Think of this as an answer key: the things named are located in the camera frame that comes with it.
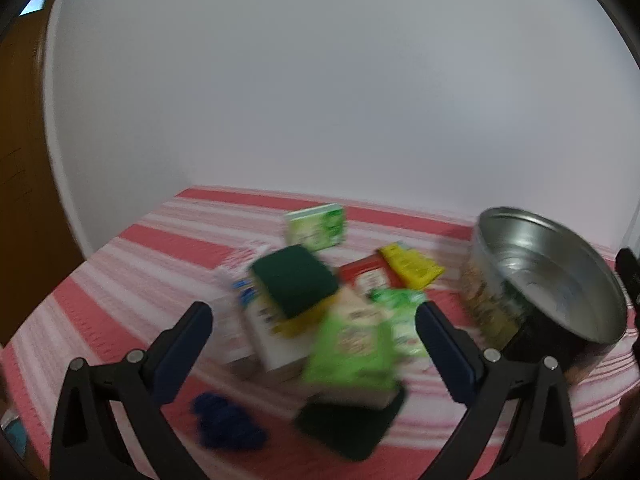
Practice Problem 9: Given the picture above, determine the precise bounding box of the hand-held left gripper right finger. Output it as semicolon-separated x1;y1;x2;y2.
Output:
415;301;580;480

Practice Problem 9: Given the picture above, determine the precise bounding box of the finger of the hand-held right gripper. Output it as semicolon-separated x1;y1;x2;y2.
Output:
616;247;640;308

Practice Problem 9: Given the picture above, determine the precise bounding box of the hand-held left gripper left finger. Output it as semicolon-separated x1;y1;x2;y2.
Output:
50;301;215;480

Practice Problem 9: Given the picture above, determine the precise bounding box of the white snack packet red print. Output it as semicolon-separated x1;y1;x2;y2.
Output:
207;260;256;368

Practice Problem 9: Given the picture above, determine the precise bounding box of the round metal tin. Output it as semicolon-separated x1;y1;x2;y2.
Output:
459;206;630;386

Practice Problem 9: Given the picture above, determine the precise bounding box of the small green packet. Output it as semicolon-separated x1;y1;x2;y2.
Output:
370;287;436;361

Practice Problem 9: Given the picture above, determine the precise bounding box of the blue scrubber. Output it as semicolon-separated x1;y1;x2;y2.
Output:
190;391;268;452

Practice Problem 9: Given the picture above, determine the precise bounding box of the yellow packet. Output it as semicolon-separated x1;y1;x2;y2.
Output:
376;242;446;291

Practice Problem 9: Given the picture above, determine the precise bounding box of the white cardboard box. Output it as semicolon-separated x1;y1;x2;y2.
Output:
240;285;321;376

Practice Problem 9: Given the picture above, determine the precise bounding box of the large green snack packet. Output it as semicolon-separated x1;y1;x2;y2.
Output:
300;290;401;406

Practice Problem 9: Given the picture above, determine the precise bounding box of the pink striped bedsheet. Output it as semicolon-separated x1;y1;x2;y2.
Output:
0;186;640;480

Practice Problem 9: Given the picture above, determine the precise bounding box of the dark green scouring pad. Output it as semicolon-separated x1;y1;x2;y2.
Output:
292;385;407;462

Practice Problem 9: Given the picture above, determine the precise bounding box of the green and yellow scouring sponge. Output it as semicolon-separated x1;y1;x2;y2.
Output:
248;244;342;338

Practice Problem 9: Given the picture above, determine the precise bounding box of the green cardboard box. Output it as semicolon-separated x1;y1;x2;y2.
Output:
284;203;349;252

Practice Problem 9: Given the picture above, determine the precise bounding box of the brown wooden door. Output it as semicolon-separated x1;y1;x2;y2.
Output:
0;0;88;351

